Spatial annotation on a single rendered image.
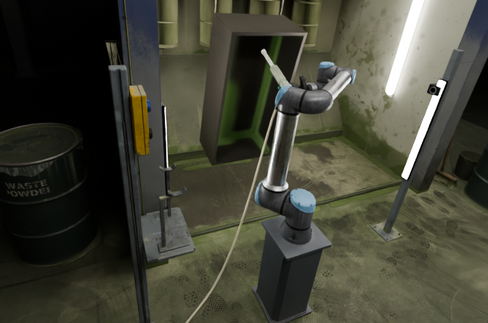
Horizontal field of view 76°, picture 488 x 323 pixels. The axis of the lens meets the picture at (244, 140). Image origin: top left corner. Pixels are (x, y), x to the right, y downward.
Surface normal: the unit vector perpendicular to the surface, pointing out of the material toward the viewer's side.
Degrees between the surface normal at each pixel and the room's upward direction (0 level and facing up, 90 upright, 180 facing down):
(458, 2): 90
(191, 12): 90
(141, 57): 90
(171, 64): 57
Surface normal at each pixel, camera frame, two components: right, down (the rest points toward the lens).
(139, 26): 0.40, 0.46
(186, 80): 0.39, -0.09
